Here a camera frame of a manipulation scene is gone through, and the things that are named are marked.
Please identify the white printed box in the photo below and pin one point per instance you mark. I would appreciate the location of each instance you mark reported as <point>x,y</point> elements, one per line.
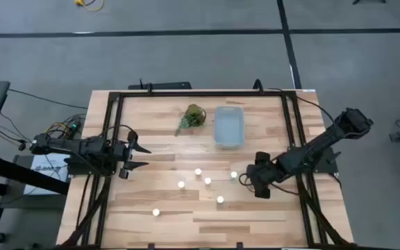
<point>45,172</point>

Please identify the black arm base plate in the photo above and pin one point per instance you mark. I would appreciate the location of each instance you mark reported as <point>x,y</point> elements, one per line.
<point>329,163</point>

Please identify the black bar device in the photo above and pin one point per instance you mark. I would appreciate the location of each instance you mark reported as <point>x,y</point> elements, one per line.
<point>165,85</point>

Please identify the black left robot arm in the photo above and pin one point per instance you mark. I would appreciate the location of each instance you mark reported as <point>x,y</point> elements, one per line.
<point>82,147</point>

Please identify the black frame clamp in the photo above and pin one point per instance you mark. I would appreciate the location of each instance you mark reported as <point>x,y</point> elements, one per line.
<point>240,245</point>
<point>150,246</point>

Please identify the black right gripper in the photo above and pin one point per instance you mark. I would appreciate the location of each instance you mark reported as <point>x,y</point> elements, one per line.
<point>266,173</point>

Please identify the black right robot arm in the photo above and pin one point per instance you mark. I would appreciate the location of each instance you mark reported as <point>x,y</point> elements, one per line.
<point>311,149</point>

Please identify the grey plastic basket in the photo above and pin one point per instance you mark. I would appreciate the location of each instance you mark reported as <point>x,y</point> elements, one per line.
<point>229,126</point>

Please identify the white capped pill bottle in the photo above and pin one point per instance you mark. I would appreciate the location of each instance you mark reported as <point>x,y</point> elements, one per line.
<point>198,171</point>
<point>234,174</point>

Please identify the black stand leg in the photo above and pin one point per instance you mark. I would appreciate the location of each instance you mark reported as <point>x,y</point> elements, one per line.
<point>368,1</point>

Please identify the white ball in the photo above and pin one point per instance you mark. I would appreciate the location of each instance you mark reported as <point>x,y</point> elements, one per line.
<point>156,212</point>
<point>207,181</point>
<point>181,184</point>
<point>220,199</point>

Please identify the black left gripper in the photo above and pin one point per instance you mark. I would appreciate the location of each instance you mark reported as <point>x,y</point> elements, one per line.
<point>123,152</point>

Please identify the green succulent potted plant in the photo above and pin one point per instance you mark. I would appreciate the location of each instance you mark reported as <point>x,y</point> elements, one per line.
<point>192,117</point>

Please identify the black aluminium table frame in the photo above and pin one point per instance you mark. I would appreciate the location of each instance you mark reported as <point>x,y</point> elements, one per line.
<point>203,93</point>

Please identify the black desk beam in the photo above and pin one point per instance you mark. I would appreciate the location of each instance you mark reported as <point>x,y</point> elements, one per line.
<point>19,173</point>

